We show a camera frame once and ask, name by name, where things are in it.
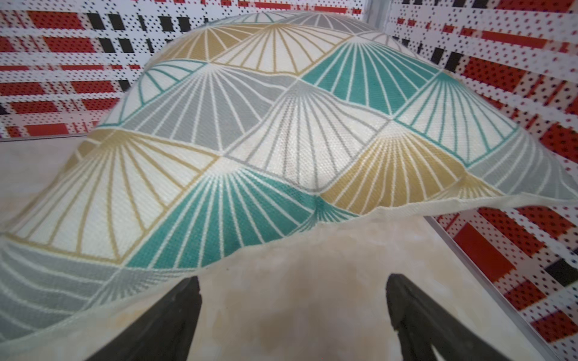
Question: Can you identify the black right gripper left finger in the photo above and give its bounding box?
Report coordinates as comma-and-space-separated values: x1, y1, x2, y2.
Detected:
90, 277, 203, 361

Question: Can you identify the geometric patterned cushion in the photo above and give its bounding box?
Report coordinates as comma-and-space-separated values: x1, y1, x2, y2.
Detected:
1, 11, 577, 353

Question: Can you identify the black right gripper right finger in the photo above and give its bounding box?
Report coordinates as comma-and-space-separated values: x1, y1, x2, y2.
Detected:
385, 274, 507, 360

